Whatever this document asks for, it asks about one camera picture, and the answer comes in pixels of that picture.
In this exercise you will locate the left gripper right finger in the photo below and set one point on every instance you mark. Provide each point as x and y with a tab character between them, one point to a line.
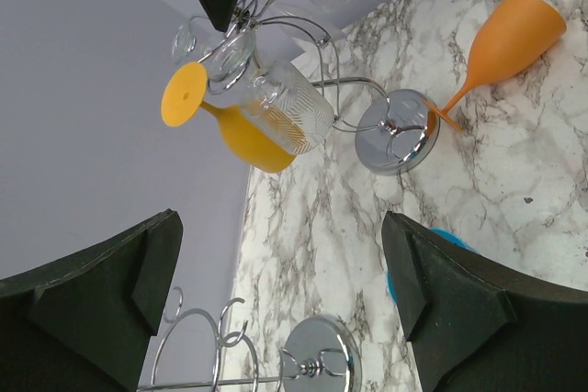
477	325

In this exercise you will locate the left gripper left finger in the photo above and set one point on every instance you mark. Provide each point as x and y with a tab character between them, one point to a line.
84	322

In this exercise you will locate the tall clear flute glass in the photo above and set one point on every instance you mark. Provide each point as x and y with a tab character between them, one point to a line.
194	40

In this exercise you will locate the short ribbed clear glass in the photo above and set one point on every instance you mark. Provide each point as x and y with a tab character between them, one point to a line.
281	102

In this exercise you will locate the yellow plastic goblet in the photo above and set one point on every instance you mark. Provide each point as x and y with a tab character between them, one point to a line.
184	95

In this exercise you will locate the scrolled chrome glass rack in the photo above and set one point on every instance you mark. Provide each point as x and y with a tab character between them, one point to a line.
394	134

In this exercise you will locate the orange plastic goblet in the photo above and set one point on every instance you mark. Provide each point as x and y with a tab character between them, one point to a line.
512	38

